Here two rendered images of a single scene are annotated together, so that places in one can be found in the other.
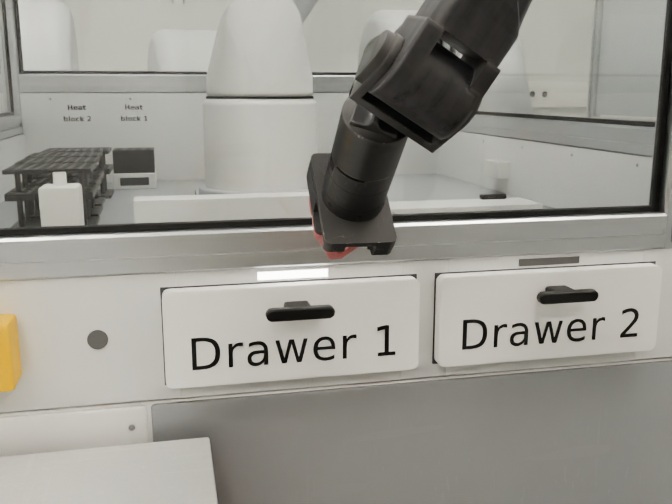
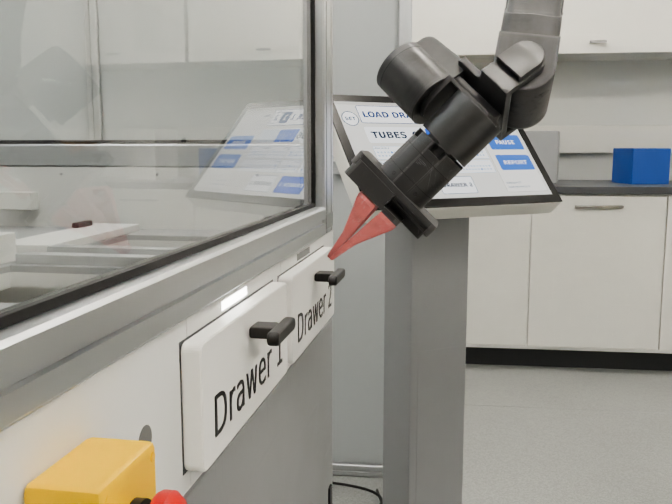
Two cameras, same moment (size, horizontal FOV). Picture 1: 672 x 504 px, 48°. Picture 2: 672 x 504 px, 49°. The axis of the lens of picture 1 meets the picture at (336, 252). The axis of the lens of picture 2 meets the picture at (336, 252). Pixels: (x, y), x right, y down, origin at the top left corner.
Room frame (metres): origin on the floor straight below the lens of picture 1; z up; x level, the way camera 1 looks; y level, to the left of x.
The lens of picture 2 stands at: (0.46, 0.68, 1.09)
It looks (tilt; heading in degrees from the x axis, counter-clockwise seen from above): 8 degrees down; 292
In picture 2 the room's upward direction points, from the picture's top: straight up
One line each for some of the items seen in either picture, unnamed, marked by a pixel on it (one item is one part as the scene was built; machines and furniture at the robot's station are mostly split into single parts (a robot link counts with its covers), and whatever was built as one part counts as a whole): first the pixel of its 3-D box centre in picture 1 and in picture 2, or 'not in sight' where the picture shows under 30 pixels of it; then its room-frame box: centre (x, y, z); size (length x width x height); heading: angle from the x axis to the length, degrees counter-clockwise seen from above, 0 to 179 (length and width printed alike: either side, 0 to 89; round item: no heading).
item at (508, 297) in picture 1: (549, 313); (310, 298); (0.89, -0.26, 0.87); 0.29 x 0.02 x 0.11; 102
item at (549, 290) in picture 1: (562, 293); (328, 276); (0.86, -0.27, 0.91); 0.07 x 0.04 x 0.01; 102
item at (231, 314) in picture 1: (294, 330); (244, 360); (0.82, 0.05, 0.87); 0.29 x 0.02 x 0.11; 102
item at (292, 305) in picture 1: (298, 310); (269, 330); (0.79, 0.04, 0.91); 0.07 x 0.04 x 0.01; 102
